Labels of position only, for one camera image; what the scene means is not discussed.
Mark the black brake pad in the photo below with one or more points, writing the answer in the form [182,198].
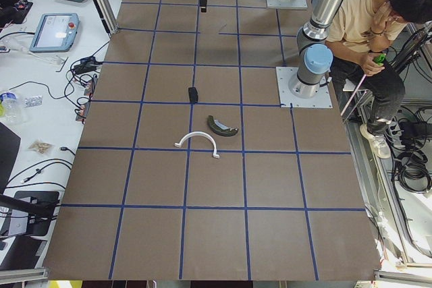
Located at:
[193,95]

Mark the seated person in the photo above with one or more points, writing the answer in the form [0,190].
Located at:
[360,31]

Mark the teach pendant near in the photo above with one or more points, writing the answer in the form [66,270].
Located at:
[55,32]

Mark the clear plastic water bottle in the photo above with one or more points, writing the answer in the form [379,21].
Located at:
[13,108]

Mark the green brake shoe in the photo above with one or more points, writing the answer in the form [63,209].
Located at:
[220,129]

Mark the white curved plastic bracket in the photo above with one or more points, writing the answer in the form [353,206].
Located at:
[199,134]

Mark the small bag of parts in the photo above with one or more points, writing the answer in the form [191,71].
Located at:
[40,147]

